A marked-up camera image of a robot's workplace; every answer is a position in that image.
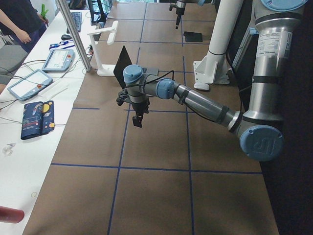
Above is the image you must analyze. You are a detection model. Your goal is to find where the blue lanyard badge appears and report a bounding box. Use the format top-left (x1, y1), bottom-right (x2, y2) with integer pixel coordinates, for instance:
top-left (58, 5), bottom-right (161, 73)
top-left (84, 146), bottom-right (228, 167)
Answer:
top-left (49, 40), bottom-right (75, 50)

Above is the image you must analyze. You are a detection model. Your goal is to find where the grey laptop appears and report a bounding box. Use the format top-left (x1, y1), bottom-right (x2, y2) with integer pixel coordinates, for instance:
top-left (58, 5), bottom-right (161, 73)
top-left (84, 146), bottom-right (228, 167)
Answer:
top-left (113, 46), bottom-right (158, 89)

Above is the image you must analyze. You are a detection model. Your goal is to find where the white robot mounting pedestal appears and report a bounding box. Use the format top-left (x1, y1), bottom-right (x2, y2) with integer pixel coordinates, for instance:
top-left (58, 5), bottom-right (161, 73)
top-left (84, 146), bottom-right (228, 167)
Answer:
top-left (193, 0), bottom-right (243, 85)

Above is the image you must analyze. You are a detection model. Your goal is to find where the black mouse pad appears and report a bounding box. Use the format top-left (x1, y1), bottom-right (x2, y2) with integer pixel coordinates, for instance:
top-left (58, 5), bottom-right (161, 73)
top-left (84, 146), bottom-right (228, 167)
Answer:
top-left (183, 31), bottom-right (203, 43)

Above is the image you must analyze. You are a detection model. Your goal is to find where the aluminium frame post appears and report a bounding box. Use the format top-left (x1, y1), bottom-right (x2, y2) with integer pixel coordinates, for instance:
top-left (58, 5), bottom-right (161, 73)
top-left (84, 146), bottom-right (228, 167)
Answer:
top-left (56, 0), bottom-right (92, 72)

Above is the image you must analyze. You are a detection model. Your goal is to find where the white computer mouse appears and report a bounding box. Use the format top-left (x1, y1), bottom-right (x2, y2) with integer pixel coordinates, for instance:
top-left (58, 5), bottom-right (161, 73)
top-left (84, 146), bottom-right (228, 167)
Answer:
top-left (194, 83), bottom-right (210, 91)

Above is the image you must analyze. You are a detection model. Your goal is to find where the black keyboard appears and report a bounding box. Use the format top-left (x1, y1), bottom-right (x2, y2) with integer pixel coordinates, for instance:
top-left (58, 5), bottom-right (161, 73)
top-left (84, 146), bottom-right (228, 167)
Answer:
top-left (70, 11), bottom-right (82, 32)

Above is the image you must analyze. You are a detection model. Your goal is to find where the grey teach pendant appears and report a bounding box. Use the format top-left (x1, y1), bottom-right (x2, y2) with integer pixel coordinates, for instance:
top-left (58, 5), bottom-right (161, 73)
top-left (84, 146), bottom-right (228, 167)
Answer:
top-left (7, 70), bottom-right (53, 101)
top-left (42, 49), bottom-right (74, 73)

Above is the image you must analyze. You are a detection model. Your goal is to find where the black desktop mouse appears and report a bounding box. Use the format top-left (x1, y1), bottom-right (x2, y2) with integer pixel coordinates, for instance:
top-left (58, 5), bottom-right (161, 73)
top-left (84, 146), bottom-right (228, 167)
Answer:
top-left (61, 34), bottom-right (72, 41)

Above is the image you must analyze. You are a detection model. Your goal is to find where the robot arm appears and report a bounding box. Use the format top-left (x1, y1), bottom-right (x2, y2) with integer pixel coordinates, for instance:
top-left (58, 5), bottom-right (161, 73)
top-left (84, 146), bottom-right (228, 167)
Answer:
top-left (169, 0), bottom-right (205, 25)
top-left (116, 0), bottom-right (306, 162)

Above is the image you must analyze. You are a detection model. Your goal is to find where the white desk lamp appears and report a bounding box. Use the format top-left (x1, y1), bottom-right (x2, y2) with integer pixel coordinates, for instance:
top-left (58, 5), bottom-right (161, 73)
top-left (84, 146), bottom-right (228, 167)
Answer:
top-left (87, 20), bottom-right (118, 76)

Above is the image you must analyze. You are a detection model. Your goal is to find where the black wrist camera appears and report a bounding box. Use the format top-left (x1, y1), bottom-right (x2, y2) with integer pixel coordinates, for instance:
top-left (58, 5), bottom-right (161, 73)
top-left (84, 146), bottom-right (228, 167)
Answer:
top-left (116, 89), bottom-right (131, 106)

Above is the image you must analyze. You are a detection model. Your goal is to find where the grey teach pendant near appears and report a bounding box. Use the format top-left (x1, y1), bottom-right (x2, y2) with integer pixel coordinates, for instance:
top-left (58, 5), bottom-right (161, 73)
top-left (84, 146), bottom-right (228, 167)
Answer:
top-left (7, 70), bottom-right (53, 101)

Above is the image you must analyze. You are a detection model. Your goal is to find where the dark blue patterned pouch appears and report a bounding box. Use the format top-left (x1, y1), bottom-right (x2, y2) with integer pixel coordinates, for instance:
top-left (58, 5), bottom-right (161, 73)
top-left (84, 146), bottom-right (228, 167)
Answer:
top-left (21, 100), bottom-right (55, 140)

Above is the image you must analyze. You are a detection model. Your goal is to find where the grey teach pendant far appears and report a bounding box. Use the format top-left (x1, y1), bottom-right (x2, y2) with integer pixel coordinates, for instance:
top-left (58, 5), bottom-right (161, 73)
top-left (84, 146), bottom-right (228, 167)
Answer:
top-left (42, 49), bottom-right (74, 73)

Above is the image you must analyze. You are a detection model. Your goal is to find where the person in dark shirt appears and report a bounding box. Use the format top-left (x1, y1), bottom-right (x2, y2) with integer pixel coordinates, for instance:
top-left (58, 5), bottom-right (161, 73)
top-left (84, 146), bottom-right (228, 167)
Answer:
top-left (0, 0), bottom-right (49, 53)

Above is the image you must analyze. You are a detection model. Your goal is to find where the red cylinder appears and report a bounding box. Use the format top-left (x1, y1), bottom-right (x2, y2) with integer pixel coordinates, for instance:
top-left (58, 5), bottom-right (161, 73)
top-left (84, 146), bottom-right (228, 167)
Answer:
top-left (0, 206), bottom-right (24, 224)

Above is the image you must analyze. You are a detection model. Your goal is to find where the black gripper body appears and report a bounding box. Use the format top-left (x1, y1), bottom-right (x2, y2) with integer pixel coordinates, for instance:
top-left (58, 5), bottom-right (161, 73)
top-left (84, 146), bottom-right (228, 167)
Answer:
top-left (130, 94), bottom-right (150, 117)
top-left (176, 2), bottom-right (186, 22)

